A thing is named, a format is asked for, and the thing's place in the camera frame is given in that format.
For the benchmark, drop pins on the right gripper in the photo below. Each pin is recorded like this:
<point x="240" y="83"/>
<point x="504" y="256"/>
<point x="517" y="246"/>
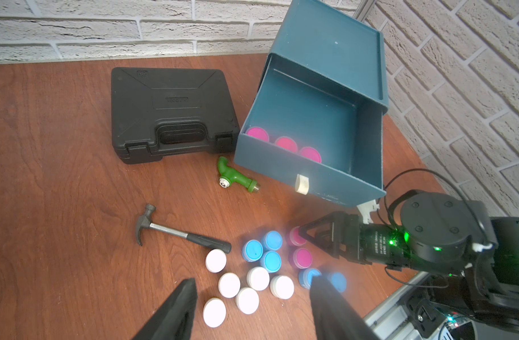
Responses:
<point x="343" y="234"/>

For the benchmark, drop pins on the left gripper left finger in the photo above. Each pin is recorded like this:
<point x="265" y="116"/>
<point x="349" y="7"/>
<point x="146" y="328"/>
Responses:
<point x="174" y="319"/>

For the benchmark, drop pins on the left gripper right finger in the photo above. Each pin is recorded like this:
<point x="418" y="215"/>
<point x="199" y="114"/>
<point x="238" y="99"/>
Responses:
<point x="333" y="316"/>

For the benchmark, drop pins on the teal top drawer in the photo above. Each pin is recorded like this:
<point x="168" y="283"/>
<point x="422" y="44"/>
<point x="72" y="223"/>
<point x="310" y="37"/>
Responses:
<point x="315" y="112"/>

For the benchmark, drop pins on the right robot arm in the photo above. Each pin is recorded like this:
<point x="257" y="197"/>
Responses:
<point x="472" y="258"/>

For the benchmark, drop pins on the blue paint can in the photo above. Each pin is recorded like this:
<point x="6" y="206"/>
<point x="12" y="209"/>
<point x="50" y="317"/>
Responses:
<point x="252" y="251"/>
<point x="271" y="261"/>
<point x="272" y="241"/>
<point x="306" y="276"/>
<point x="338" y="280"/>

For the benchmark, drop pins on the teal drawer cabinet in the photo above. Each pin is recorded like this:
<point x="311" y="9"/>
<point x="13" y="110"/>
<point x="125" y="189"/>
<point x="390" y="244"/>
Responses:
<point x="323" y="40"/>

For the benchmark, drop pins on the small claw hammer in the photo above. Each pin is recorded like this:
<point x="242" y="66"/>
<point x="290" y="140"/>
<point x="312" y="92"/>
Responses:
<point x="144" y="222"/>

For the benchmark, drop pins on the green plastic faucet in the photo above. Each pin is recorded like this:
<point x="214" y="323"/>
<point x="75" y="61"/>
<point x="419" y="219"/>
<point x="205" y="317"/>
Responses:
<point x="229" y="176"/>

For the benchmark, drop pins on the black plastic tool case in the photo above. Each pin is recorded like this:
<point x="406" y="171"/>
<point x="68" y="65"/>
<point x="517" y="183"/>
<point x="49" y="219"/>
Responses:
<point x="160" y="112"/>

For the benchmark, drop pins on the aluminium front rail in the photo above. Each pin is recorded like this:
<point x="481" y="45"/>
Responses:
<point x="407" y="314"/>

